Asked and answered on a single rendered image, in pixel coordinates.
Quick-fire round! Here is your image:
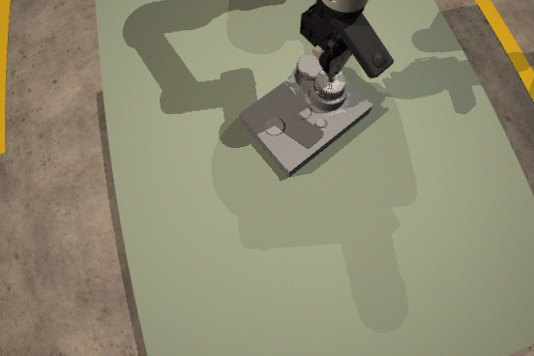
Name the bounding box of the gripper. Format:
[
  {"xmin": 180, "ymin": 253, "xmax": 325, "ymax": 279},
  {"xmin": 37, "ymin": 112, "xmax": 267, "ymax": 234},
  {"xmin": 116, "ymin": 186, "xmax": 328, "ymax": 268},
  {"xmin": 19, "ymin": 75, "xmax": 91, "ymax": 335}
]
[{"xmin": 300, "ymin": 0, "xmax": 365, "ymax": 78}]

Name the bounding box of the grey toothed gear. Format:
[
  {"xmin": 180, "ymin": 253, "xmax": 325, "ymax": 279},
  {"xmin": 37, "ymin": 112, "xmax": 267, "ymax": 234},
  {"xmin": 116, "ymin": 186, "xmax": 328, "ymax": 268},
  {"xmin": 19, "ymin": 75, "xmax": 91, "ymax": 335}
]
[{"xmin": 315, "ymin": 70, "xmax": 346, "ymax": 99}]

